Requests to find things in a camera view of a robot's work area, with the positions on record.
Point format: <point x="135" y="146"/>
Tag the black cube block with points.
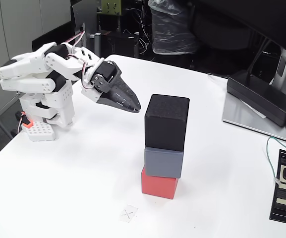
<point x="165" y="124"/>

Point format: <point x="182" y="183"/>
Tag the grey cube block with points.
<point x="162" y="163"/>

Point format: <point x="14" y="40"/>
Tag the black computer tower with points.
<point x="120" y="44"/>

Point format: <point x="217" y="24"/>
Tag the green metal panel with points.
<point x="110" y="6"/>

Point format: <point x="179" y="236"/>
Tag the plastic-wrapped black bin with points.
<point x="170" y="29"/>

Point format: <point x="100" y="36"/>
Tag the white perforated clamp block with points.
<point x="41" y="131"/>

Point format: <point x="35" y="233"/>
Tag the red cube block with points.
<point x="157" y="188"/>

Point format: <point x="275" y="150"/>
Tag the orange connector clip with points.
<point x="26" y="122"/>

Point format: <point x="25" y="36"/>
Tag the silver monitor stand base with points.
<point x="242" y="116"/>

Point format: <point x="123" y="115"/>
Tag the white paper sheet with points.
<point x="254" y="109"/>

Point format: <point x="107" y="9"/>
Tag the black power adapter brick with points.
<point x="259" y="96"/>

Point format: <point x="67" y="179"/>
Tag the black monitor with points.
<point x="256" y="17"/>

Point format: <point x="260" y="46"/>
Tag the silver monitor stand neck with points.
<point x="285" y="69"/>

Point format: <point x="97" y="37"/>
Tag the black power strip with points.
<point x="282" y="198"/>

